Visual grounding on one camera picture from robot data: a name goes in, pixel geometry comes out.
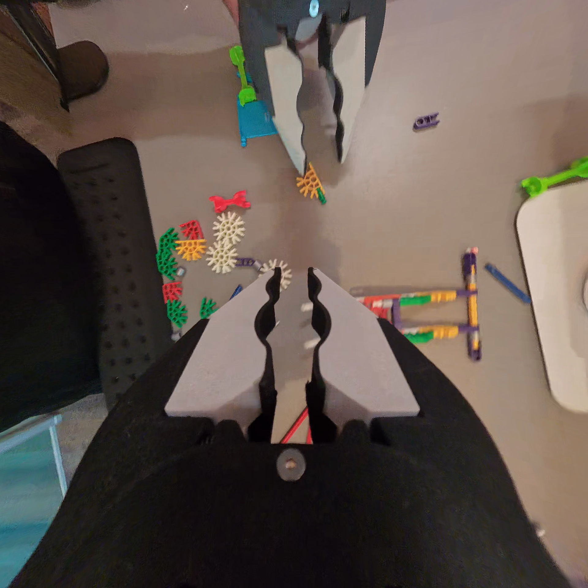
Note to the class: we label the purple rod-end connector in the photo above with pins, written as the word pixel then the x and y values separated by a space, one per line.
pixel 469 259
pixel 245 262
pixel 474 349
pixel 426 121

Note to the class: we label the blue plastic rod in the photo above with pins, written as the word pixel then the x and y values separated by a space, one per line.
pixel 235 291
pixel 507 282

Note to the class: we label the white snowflake connector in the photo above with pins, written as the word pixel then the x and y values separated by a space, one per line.
pixel 282 271
pixel 222 257
pixel 228 227

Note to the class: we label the short green rod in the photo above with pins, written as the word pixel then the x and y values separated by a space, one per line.
pixel 321 195

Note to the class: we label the long red rod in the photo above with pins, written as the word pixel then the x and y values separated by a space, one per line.
pixel 296 429

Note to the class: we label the lime green toy piece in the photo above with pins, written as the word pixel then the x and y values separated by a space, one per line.
pixel 241 76
pixel 551 179

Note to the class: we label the red spool piece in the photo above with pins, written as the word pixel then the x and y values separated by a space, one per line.
pixel 229 201

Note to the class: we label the yellow plastic rod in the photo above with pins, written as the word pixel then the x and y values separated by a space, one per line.
pixel 472 307

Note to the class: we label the green fan connector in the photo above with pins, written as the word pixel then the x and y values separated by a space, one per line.
pixel 206 307
pixel 167 239
pixel 177 312
pixel 165 264

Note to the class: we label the blue plastic panel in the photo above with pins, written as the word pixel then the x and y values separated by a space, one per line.
pixel 257 119

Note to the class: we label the yellow fan connector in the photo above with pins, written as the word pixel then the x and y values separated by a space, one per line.
pixel 189 248
pixel 310 181

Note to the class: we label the red fan connector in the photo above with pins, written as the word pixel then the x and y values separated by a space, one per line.
pixel 172 291
pixel 190 228

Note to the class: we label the black perforated foam strip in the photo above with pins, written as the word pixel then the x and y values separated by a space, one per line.
pixel 115 252

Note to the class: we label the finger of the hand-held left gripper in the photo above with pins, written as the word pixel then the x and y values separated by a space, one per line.
pixel 351 69
pixel 285 92

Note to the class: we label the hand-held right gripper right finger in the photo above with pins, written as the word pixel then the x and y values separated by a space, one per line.
pixel 367 367

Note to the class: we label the white tray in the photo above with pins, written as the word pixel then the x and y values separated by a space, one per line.
pixel 556 275

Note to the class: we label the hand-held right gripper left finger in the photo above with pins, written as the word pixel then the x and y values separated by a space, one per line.
pixel 216 367

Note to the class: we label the multicoloured toy frame assembly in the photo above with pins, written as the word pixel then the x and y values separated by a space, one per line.
pixel 413 298

